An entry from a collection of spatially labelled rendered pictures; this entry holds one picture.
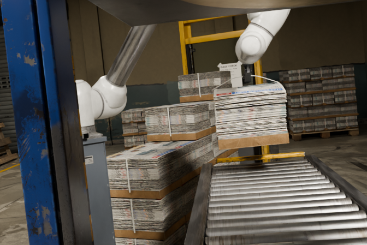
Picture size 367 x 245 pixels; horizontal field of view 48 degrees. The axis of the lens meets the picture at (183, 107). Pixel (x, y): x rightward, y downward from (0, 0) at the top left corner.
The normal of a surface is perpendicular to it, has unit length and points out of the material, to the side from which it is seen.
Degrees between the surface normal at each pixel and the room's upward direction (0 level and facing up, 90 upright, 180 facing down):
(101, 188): 90
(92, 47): 90
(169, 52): 90
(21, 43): 90
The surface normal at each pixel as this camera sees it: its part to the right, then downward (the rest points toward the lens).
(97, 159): 0.47, 0.00
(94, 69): -0.09, 0.06
